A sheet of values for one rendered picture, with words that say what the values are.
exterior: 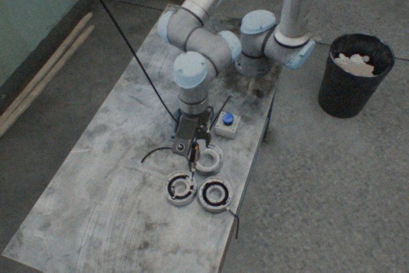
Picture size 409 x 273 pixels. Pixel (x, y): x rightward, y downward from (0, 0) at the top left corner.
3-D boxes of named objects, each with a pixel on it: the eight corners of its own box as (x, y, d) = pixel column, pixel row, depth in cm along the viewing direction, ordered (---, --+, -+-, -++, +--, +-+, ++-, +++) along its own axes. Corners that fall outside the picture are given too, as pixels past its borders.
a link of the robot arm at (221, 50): (209, 17, 89) (179, 41, 84) (245, 36, 84) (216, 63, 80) (210, 41, 95) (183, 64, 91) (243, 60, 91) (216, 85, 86)
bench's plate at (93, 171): (197, 337, 92) (197, 337, 90) (4, 256, 105) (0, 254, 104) (294, 32, 155) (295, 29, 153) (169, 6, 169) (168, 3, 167)
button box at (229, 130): (234, 139, 122) (234, 132, 118) (215, 133, 124) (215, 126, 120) (241, 121, 127) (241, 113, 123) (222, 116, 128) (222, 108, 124)
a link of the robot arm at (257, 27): (252, 30, 140) (255, 0, 129) (280, 45, 134) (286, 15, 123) (233, 47, 135) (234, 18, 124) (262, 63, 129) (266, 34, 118)
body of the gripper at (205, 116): (215, 119, 102) (214, 93, 92) (205, 143, 98) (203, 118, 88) (190, 112, 104) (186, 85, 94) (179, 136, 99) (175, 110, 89)
